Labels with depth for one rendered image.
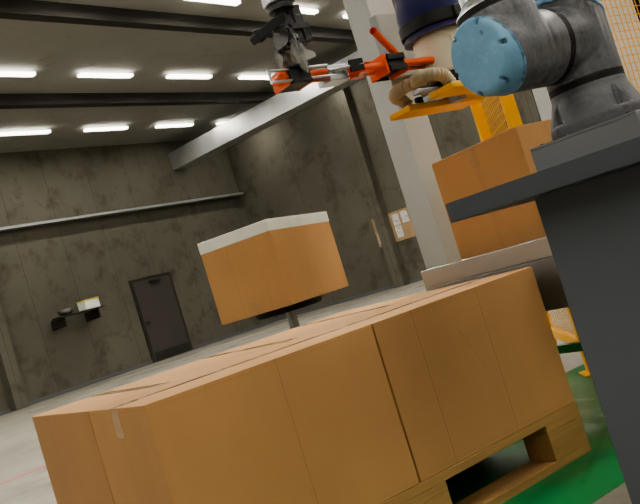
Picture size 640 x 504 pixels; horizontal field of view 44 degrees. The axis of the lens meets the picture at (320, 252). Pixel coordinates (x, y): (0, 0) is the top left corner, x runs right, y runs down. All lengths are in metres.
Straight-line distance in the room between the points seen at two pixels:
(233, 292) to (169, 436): 2.08
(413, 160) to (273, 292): 0.88
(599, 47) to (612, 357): 0.60
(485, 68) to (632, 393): 0.68
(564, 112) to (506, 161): 0.86
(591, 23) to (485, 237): 1.10
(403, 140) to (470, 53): 2.19
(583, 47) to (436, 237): 2.15
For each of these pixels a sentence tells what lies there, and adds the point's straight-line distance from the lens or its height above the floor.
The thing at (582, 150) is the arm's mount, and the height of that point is 0.77.
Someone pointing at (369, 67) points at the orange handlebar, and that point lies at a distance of 2.33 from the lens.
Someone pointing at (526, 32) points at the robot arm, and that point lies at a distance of 1.54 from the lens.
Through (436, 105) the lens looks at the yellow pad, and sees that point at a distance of 2.56.
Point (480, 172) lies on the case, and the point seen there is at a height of 0.86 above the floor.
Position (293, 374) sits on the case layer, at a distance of 1.80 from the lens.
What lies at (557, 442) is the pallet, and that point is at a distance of 2.32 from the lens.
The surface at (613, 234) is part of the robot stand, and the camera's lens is 1.59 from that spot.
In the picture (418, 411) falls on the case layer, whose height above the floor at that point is 0.30.
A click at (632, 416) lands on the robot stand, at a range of 1.67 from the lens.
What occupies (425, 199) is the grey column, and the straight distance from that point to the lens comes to 3.68.
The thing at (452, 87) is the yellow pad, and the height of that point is 1.10.
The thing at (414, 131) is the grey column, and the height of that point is 1.22.
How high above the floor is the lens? 0.67
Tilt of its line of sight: 2 degrees up
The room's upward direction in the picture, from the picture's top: 17 degrees counter-clockwise
